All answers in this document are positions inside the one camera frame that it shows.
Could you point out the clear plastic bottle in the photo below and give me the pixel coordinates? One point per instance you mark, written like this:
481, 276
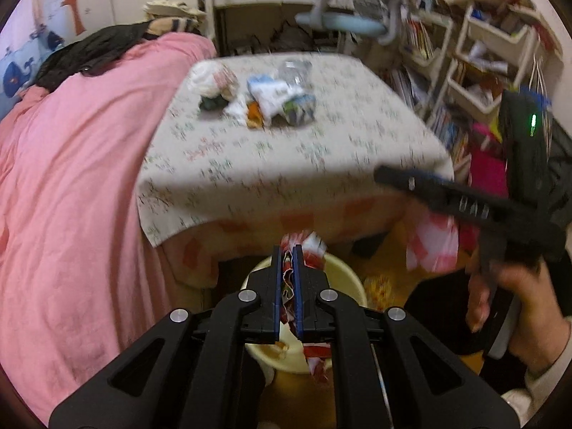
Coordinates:
295, 72

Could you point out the magenta bag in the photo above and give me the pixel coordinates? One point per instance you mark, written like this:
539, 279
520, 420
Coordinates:
487, 171

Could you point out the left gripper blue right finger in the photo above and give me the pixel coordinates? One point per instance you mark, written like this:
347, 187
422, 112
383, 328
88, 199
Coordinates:
299, 290

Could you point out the white bookshelf cart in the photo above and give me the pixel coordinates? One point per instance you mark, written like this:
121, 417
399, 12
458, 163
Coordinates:
457, 57

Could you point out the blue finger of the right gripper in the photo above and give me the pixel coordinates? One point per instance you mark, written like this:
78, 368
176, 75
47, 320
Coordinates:
463, 203

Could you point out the blue milk carton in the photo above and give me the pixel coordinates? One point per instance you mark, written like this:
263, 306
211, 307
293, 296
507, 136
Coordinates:
275, 97

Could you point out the pink bed blanket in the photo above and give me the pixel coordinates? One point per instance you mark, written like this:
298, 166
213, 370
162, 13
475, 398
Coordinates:
79, 280

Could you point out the blue grey desk chair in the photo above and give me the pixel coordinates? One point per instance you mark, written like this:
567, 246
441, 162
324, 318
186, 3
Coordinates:
373, 19

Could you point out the yellow trash bin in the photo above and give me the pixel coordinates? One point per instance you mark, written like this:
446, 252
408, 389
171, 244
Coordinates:
287, 354

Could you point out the floral white tablecloth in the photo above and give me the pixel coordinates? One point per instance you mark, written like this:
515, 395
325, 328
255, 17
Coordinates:
203, 167

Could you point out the red white snack wrapper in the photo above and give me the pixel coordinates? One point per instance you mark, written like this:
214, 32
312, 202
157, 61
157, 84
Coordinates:
313, 250

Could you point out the person right hand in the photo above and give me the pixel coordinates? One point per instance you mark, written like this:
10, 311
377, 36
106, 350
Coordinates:
542, 333

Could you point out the green plush toy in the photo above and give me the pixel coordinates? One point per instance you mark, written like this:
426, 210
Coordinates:
209, 104

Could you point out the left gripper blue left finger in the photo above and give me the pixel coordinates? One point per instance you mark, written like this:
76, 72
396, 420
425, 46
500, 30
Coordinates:
276, 289

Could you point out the beige tote bag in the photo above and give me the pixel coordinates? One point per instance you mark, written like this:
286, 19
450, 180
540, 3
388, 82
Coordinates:
176, 9

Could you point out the striped beige pillow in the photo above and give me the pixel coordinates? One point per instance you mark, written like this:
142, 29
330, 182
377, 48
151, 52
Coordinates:
162, 26

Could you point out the white paper bag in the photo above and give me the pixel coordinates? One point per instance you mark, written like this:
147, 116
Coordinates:
211, 79

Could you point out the black jacket on bed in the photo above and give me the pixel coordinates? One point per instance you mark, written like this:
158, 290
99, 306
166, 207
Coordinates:
91, 55

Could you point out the white tissue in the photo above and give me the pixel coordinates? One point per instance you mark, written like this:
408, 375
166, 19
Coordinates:
237, 110

